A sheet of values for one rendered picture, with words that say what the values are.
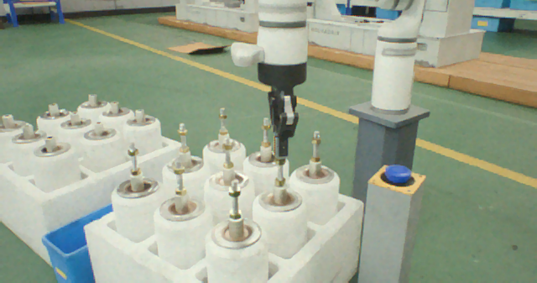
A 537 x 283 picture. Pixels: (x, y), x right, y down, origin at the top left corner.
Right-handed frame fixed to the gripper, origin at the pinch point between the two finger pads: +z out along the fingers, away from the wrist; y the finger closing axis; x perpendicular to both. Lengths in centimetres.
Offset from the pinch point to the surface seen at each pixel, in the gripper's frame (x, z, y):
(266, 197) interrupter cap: 2.4, 10.0, 0.8
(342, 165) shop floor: -34, 35, 59
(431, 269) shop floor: -36, 35, 5
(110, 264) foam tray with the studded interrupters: 30.8, 22.6, 3.7
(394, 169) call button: -16.8, 2.4, -6.9
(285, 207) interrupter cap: -0.2, 10.0, -3.0
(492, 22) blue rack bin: -322, 26, 362
